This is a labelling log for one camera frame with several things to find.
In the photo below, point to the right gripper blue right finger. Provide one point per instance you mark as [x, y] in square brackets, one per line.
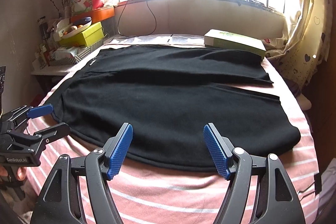
[219, 151]

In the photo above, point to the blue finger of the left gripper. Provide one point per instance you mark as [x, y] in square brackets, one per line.
[39, 111]
[55, 132]

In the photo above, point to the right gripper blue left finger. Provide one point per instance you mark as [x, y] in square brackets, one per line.
[116, 150]

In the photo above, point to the black pants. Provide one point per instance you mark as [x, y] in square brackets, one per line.
[168, 94]

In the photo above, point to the white bedside table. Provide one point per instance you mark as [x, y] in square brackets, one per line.
[61, 70]

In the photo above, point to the striped black white box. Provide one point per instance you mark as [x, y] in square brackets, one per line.
[72, 55]

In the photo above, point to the yellow-green shoe box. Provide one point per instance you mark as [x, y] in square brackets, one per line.
[83, 38]

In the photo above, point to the crumpled white bedding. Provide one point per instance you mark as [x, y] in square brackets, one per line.
[303, 102]

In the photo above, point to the white fruit bowl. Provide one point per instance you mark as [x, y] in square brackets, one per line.
[65, 29]

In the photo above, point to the green and white box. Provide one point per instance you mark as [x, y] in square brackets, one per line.
[232, 41]

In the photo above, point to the orange box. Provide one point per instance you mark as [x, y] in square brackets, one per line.
[97, 15]

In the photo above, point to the grey patterned pillow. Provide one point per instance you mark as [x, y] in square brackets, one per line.
[176, 40]

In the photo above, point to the heart pattern curtain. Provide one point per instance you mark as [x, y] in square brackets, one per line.
[305, 40]

